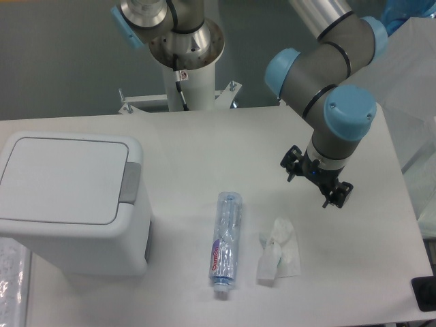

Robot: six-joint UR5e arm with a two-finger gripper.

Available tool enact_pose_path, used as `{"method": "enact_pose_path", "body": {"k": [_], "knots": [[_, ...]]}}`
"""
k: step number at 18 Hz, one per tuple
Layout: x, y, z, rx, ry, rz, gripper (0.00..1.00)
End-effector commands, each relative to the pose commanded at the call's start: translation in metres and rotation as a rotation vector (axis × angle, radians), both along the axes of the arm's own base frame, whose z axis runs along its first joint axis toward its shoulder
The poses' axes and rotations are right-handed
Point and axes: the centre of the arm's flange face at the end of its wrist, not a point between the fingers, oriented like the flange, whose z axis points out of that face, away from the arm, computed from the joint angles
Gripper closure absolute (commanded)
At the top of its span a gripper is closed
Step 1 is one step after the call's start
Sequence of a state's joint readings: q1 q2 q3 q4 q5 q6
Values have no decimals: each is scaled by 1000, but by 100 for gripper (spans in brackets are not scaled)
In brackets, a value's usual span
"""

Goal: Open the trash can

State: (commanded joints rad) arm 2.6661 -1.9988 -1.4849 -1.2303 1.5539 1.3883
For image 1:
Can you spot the clear plastic sheet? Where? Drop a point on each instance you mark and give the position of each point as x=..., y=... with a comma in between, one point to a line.
x=15, y=276

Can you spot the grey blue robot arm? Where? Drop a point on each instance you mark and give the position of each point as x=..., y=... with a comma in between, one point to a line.
x=187, y=44

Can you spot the crumpled white tissue paper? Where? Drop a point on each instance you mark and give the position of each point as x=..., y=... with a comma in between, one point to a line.
x=280, y=256

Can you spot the black device at edge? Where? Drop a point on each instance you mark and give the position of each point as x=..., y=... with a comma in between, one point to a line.
x=424, y=291

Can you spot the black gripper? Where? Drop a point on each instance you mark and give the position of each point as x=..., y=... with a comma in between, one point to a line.
x=297, y=164

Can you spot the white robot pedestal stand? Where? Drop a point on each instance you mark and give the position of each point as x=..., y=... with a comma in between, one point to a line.
x=192, y=90

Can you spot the crushed clear plastic bottle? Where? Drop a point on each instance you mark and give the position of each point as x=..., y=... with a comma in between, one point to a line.
x=225, y=246

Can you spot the white push-lid trash can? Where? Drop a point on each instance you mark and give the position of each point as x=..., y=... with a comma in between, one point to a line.
x=77, y=200

